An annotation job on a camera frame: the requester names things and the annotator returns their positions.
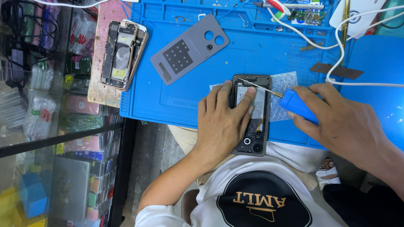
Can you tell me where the clear bubble wrap sheet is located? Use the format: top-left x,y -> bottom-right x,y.
210,71 -> 299,123

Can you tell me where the black fabric garment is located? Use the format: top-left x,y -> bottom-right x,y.
323,182 -> 404,227

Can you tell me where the glass display case with accessories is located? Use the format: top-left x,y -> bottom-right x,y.
0,0 -> 137,227

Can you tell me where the brown stool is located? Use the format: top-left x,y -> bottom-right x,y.
181,189 -> 201,226

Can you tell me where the disassembled gold phone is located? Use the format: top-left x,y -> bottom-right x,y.
100,20 -> 139,91

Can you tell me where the person's left hand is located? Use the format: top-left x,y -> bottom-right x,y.
189,80 -> 257,164

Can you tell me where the black smartphone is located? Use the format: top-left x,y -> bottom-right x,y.
231,74 -> 272,157

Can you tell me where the blue-handled screwdriver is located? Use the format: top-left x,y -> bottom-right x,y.
234,76 -> 319,125

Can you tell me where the person's right hand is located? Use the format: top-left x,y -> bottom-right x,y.
287,85 -> 391,169

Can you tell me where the white cable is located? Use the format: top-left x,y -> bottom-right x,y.
264,0 -> 404,88

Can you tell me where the white and gold phone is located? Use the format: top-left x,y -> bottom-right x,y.
121,19 -> 149,92

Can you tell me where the small green circuit board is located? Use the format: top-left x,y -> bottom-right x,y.
287,9 -> 325,26

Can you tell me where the blue silicone repair mat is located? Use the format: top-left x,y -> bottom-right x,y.
120,0 -> 351,149

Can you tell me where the white sandal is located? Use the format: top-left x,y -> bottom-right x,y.
316,166 -> 342,191

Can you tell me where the brown metal strip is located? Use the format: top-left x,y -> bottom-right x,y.
310,62 -> 364,80

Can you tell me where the person's white shirt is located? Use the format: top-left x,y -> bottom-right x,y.
135,154 -> 345,227

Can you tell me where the brass ruler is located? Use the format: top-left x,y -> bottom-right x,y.
339,0 -> 351,67

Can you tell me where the worn pink wooden board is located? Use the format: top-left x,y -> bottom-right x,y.
87,0 -> 149,108

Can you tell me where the white flat box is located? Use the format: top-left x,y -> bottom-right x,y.
329,0 -> 387,40

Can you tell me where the grey phone back cover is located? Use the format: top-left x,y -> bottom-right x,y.
150,13 -> 230,86

